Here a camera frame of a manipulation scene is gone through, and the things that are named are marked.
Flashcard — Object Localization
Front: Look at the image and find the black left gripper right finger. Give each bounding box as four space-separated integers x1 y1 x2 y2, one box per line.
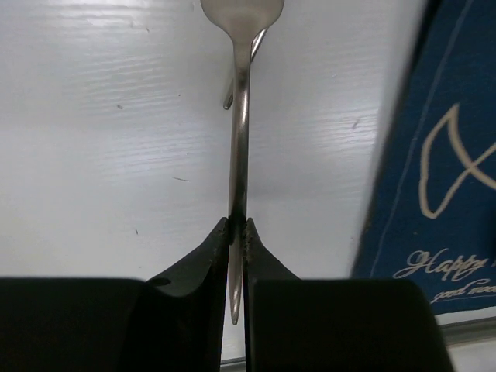
243 220 453 371

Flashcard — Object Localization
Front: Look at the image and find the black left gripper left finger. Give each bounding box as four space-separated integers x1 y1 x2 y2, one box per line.
1 219 229 371

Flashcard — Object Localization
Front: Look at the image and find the dark blue cloth placemat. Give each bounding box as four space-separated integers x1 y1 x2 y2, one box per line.
352 0 495 314

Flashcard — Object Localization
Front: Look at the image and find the silver metal fork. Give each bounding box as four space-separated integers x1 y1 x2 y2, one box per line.
201 0 284 325

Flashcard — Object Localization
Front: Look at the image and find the silver metal spoon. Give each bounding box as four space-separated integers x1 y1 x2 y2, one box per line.
222 29 267 110

